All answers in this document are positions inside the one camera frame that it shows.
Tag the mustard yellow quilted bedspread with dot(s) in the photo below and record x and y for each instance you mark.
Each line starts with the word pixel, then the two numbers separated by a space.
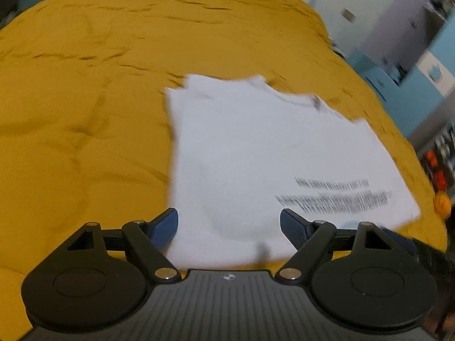
pixel 89 96

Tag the blue and white wardrobe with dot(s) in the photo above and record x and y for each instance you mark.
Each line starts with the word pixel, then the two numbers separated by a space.
pixel 412 42

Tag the wall switch plate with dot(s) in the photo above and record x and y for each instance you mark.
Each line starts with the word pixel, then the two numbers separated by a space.
pixel 348 14

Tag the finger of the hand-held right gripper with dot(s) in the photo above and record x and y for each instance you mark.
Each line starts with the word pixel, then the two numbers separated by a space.
pixel 398 238

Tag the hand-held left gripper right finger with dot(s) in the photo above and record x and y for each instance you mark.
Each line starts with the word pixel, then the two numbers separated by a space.
pixel 294 228

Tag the pile of colourful toys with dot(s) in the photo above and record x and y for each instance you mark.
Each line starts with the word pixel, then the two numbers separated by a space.
pixel 439 163

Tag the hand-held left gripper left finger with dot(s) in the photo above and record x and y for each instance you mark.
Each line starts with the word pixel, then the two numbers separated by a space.
pixel 164 228

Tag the white printed sweatshirt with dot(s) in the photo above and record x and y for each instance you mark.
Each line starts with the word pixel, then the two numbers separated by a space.
pixel 256 149

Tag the orange plush toy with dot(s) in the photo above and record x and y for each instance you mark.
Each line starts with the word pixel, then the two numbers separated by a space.
pixel 443 204

